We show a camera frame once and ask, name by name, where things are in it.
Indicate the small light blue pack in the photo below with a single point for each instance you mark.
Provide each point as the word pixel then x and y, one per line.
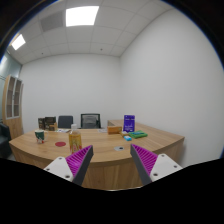
pixel 127 138

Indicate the flat round red coaster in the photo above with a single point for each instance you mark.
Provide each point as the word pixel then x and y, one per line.
pixel 60 144

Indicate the tall dark brown box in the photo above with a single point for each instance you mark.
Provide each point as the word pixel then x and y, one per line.
pixel 41 123

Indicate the black mesh office chair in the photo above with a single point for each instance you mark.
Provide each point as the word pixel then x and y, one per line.
pixel 90 121

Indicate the green and white brochure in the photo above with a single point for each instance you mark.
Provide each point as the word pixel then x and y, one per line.
pixel 62 130

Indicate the green flat pack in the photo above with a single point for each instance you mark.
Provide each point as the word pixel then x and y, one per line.
pixel 138 134

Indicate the white ceiling light panel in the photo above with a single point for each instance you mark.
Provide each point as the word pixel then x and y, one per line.
pixel 82 15
pixel 18 41

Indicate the grey ceiling air vent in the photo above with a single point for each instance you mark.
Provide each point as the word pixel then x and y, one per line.
pixel 51 21

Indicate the wooden shelf unit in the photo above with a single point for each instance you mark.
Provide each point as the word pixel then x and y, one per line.
pixel 13 110

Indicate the small wooden box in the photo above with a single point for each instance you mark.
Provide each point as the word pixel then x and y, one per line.
pixel 114 129

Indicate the dark upholstered office chair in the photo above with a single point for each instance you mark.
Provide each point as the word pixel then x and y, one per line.
pixel 65 122

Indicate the round silver desk grommet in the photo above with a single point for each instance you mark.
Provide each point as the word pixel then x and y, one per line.
pixel 119 148

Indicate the yellow tea drink bottle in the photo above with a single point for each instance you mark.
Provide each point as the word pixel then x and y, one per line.
pixel 75 140

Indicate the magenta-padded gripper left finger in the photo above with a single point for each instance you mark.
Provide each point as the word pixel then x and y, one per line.
pixel 78 160

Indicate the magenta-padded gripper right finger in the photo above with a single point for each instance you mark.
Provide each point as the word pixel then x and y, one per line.
pixel 146 160

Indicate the purple upright box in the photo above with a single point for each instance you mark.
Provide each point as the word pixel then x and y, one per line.
pixel 129 123

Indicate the dark brown flat box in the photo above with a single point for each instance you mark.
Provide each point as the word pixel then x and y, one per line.
pixel 50 120

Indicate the green mug with red print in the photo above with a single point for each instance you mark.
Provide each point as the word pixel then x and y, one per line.
pixel 39 136

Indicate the black sofa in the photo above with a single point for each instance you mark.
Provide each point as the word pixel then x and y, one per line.
pixel 4 140

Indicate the dark box with tan side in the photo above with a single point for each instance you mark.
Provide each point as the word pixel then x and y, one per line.
pixel 51 127

